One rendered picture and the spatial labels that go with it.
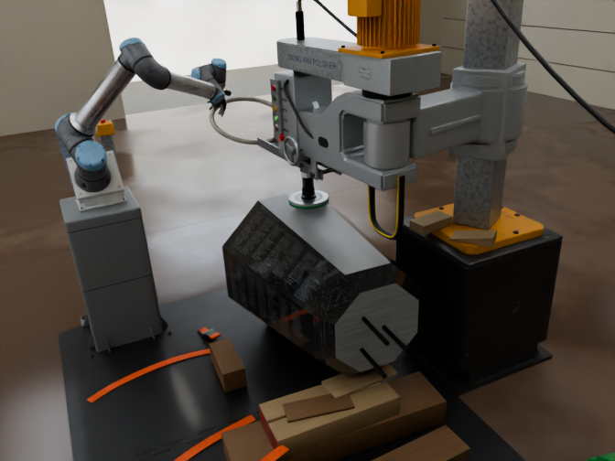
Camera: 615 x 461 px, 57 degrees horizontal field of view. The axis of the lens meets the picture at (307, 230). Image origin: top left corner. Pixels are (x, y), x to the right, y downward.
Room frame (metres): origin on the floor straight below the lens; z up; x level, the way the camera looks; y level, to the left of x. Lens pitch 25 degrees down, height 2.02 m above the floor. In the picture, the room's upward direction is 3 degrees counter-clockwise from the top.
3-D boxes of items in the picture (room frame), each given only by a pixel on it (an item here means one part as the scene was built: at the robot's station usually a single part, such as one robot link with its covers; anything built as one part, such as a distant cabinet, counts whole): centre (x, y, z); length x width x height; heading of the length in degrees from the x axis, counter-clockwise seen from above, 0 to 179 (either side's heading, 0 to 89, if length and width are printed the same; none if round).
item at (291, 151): (2.69, 0.03, 1.20); 0.15 x 0.10 x 0.15; 30
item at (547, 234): (2.66, -0.88, 0.37); 0.66 x 0.66 x 0.74; 24
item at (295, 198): (2.85, -0.02, 0.87); 0.21 x 0.21 x 0.01
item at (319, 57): (2.55, -0.19, 1.62); 0.96 x 0.25 x 0.17; 30
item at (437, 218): (2.60, -0.63, 0.81); 0.20 x 0.10 x 0.05; 122
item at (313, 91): (2.78, -0.06, 1.32); 0.36 x 0.22 x 0.45; 30
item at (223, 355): (2.49, 0.47, 0.07); 0.30 x 0.12 x 0.12; 22
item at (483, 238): (2.44, -0.79, 0.80); 0.20 x 0.10 x 0.05; 61
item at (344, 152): (2.51, -0.20, 1.30); 0.74 x 0.23 x 0.49; 30
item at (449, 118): (2.55, -0.72, 1.36); 0.74 x 0.34 x 0.25; 125
